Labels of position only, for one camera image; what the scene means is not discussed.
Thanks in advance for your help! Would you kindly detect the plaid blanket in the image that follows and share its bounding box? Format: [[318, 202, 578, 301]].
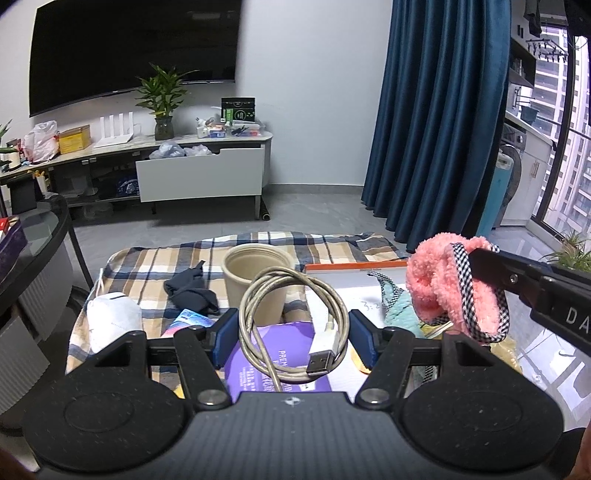
[[65, 231, 409, 377]]

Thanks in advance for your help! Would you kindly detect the grey cable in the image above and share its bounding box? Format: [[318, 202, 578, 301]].
[[239, 267, 350, 393]]

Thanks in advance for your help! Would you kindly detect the hanging drying rack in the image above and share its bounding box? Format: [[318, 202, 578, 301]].
[[525, 38, 570, 63]]

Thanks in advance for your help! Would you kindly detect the light blue fuzzy cloth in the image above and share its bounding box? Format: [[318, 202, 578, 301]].
[[367, 270, 428, 337]]

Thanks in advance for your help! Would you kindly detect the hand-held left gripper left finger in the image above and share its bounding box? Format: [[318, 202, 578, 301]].
[[92, 308, 238, 411]]

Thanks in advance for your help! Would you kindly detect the white router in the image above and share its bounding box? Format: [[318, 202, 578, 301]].
[[95, 112, 139, 148]]

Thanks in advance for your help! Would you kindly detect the black green box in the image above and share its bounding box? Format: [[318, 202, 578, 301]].
[[221, 97, 257, 124]]

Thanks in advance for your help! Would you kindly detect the potted plant in dark vase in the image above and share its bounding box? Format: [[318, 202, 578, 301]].
[[135, 64, 200, 141]]

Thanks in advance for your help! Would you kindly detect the wall shelf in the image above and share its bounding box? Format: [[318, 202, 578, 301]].
[[510, 0, 539, 88]]

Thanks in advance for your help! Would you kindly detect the beige cup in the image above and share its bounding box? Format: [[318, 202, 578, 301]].
[[222, 244, 296, 326]]

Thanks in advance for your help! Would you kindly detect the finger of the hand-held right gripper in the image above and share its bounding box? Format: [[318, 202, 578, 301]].
[[468, 248, 555, 303]]

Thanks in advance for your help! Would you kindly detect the balcony potted plant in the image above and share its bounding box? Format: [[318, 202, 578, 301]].
[[540, 228, 591, 273]]

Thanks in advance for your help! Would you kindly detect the washing machine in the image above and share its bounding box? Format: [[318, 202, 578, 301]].
[[501, 122, 527, 162]]

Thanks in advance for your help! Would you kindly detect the purple patterned tray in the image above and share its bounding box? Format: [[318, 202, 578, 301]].
[[0, 217, 27, 282]]

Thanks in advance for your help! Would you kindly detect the white face mask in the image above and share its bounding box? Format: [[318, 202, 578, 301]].
[[85, 268, 144, 354]]

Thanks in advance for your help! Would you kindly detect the blue curtain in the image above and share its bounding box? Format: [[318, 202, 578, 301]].
[[360, 0, 514, 254]]

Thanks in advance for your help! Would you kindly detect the purple tissue pack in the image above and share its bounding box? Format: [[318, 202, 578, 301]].
[[222, 320, 345, 402]]

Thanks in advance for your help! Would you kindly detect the white television cabinet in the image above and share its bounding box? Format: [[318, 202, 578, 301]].
[[0, 130, 274, 222]]

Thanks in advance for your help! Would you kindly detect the light blue packet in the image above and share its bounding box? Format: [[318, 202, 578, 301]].
[[164, 308, 215, 337]]

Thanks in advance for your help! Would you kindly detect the black wall television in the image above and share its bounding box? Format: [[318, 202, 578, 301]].
[[28, 0, 244, 117]]

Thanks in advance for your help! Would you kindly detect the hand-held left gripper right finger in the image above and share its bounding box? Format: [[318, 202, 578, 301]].
[[349, 308, 498, 412]]

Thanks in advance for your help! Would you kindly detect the white plastic bag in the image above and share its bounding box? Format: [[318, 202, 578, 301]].
[[23, 121, 60, 163]]

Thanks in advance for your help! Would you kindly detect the pink fuzzy cloth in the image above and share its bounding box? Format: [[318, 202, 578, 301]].
[[405, 232, 512, 344]]

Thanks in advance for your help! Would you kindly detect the round black coffee table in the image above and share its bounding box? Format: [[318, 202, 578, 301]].
[[0, 191, 95, 432]]

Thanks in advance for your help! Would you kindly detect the dark blue bag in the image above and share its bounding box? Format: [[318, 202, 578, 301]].
[[115, 175, 140, 198]]

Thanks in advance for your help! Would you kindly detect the orange white box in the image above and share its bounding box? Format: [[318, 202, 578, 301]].
[[302, 259, 525, 393]]

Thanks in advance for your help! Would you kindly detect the dark navy cloth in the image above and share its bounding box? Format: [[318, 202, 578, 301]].
[[164, 260, 221, 317]]

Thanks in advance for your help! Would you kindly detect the white balcony cabinet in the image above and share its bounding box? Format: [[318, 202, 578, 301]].
[[501, 111, 557, 227]]

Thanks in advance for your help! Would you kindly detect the yellow box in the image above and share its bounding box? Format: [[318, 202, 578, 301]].
[[58, 124, 92, 154]]

